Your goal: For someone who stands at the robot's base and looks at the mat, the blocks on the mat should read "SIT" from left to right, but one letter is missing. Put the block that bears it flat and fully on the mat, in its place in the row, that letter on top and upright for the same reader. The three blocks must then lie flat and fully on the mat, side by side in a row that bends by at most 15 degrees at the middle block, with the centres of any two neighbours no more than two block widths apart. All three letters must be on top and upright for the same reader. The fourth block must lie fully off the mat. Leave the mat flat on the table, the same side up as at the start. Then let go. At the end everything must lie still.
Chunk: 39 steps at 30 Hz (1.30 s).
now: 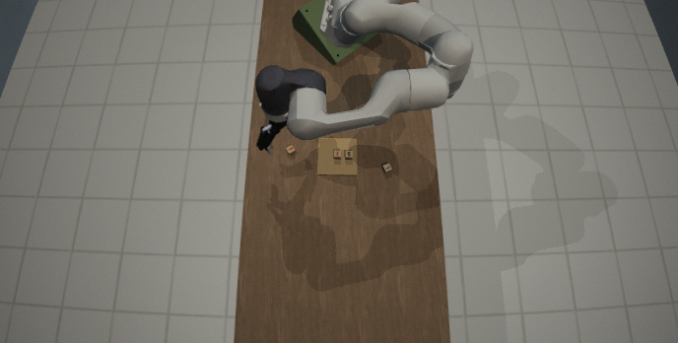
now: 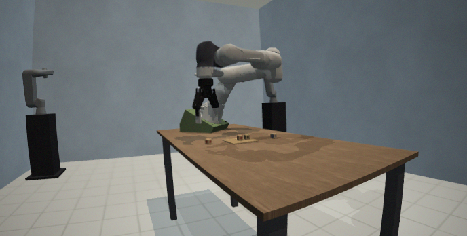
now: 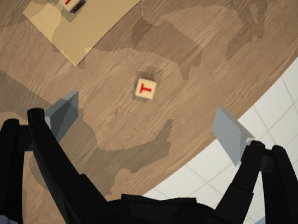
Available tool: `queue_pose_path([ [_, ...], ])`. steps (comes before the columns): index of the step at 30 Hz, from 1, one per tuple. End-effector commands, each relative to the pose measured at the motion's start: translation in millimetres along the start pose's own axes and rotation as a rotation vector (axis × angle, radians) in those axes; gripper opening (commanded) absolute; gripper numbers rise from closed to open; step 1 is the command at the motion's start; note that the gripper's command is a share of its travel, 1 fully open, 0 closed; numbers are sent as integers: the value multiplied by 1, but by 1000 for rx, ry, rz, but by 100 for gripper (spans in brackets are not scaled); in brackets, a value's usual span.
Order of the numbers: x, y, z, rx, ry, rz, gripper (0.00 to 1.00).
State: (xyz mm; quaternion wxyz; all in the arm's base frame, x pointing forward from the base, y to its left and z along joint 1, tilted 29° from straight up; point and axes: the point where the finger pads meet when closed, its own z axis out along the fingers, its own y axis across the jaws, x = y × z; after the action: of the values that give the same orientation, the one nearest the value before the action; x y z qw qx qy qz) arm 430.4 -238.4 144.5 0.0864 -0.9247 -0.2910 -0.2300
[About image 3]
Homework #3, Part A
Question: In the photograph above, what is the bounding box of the beige block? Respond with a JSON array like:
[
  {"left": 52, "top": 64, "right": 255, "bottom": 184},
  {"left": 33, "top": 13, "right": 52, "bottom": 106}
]
[
  {"left": 59, "top": 0, "right": 86, "bottom": 14},
  {"left": 135, "top": 75, "right": 157, "bottom": 99}
]

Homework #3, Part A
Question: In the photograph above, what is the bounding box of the tan square mat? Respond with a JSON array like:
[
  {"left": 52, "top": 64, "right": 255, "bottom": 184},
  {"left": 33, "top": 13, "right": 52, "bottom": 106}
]
[{"left": 23, "top": 0, "right": 141, "bottom": 67}]

